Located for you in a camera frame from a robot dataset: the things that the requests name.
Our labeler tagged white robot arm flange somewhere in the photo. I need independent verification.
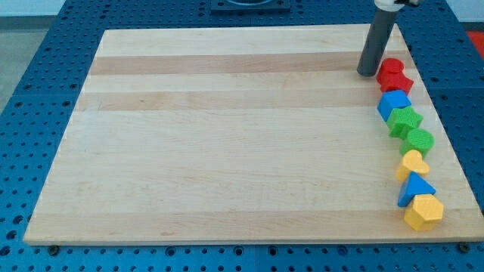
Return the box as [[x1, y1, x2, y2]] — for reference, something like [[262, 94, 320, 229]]
[[374, 0, 421, 12]]

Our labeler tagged light wooden board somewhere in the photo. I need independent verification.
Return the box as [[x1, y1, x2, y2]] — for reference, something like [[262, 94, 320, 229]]
[[23, 24, 483, 246]]

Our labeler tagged blue cube block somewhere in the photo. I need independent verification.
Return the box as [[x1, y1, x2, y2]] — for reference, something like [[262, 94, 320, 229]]
[[377, 90, 411, 122]]

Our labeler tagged red star block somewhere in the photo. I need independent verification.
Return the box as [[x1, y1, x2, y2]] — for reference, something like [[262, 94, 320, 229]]
[[380, 73, 414, 95]]

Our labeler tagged green star block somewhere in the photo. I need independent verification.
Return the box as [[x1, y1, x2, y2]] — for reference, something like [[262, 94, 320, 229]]
[[386, 106, 424, 140]]

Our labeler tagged red cylinder block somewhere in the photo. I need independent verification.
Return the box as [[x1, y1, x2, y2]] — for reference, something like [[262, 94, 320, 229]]
[[377, 57, 405, 85]]

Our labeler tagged yellow heart block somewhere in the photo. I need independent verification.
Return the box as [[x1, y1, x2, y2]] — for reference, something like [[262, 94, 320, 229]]
[[395, 150, 430, 182]]

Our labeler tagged green cylinder block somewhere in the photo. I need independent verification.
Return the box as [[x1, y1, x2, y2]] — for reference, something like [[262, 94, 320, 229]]
[[399, 128, 435, 158]]

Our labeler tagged blue triangle block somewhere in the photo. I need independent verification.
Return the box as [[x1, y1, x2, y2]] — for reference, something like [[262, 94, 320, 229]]
[[397, 172, 436, 208]]

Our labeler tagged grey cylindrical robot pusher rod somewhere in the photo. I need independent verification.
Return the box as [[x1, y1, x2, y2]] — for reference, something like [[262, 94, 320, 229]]
[[357, 8, 398, 77]]

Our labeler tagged yellow hexagon block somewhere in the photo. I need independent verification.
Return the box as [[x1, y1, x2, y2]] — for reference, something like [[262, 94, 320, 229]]
[[404, 194, 445, 231]]

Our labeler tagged blue perforated table mat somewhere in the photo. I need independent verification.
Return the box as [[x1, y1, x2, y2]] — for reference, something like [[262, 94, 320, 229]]
[[1, 1, 483, 271]]

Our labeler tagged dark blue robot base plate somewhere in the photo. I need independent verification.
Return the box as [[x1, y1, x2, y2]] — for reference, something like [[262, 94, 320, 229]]
[[209, 0, 291, 14]]

